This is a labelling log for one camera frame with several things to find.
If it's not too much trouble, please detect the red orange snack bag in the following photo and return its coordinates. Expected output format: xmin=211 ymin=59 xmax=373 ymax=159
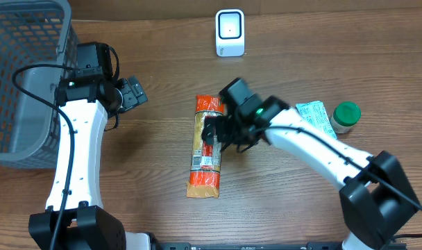
xmin=186 ymin=95 xmax=224 ymax=199

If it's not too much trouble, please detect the teal wet wipes pack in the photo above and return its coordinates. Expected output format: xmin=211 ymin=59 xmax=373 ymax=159
xmin=296 ymin=101 xmax=337 ymax=139

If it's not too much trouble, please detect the white barcode scanner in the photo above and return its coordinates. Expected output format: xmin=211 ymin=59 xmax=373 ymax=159
xmin=215 ymin=9 xmax=245 ymax=57

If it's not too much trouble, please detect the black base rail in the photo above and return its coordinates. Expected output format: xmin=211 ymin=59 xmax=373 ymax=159
xmin=151 ymin=242 xmax=342 ymax=250

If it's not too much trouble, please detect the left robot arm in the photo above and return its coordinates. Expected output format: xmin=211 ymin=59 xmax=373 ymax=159
xmin=28 ymin=42 xmax=155 ymax=249

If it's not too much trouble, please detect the grey plastic shopping basket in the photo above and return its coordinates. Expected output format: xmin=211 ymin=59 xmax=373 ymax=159
xmin=0 ymin=0 xmax=78 ymax=169

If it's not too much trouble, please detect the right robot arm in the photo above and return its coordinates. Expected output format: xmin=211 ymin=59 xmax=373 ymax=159
xmin=201 ymin=78 xmax=420 ymax=249

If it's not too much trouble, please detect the green lid jar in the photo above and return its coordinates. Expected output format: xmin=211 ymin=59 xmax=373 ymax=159
xmin=330 ymin=101 xmax=362 ymax=134

